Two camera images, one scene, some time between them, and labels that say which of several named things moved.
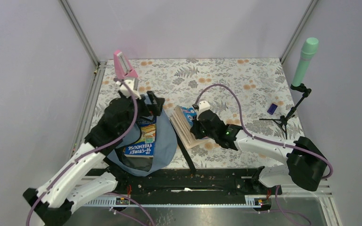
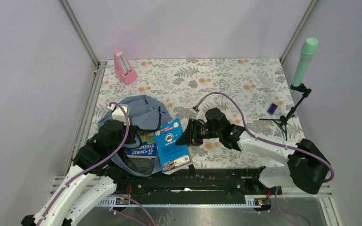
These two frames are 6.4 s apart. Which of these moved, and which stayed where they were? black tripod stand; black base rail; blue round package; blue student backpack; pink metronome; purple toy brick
Moved: blue round package; blue student backpack
Stayed: black tripod stand; black base rail; purple toy brick; pink metronome
